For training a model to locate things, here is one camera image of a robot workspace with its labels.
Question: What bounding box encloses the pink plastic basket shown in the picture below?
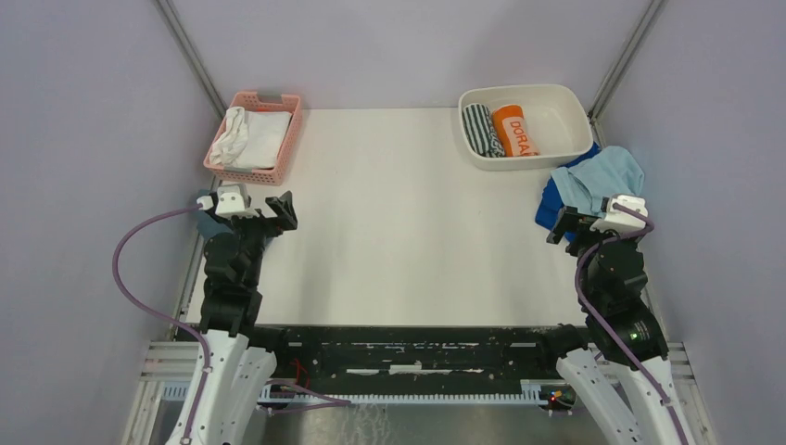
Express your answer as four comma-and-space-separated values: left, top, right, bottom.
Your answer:
203, 90, 303, 185

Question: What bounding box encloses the white crumpled cloth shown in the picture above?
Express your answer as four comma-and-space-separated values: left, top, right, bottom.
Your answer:
209, 107, 248, 166

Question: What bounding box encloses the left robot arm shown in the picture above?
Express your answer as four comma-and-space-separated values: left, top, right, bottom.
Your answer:
168, 184, 298, 444

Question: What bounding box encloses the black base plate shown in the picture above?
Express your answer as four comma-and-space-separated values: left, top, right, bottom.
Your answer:
174, 324, 606, 398

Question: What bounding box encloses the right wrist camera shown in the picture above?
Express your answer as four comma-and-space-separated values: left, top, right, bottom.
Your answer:
590, 194, 648, 235

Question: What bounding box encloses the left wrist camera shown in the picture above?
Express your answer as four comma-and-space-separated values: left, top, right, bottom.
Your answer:
215, 183, 260, 219

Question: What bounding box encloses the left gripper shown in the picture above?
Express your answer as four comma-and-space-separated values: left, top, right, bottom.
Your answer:
206, 190, 296, 286

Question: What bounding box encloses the white plastic tub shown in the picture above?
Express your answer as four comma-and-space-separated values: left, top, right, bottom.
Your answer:
458, 84, 594, 172

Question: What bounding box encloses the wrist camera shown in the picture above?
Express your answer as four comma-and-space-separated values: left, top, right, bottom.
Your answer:
590, 194, 648, 235
215, 183, 260, 219

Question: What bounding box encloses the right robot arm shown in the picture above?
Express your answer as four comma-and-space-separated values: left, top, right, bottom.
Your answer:
535, 195, 695, 444

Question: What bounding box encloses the grey-blue towel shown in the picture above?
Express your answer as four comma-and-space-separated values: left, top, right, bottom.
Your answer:
196, 209, 233, 242

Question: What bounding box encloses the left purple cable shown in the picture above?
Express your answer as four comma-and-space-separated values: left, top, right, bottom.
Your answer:
111, 204, 213, 445

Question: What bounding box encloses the light blue towel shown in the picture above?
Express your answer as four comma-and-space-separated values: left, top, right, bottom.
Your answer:
551, 146, 645, 216

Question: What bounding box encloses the orange rolled towel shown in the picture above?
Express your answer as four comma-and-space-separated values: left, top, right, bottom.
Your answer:
491, 104, 540, 158

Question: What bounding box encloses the white folded towel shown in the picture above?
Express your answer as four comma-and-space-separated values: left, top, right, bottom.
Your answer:
233, 110, 292, 170

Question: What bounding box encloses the striped rolled towel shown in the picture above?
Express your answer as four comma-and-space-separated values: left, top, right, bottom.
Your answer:
462, 103, 505, 159

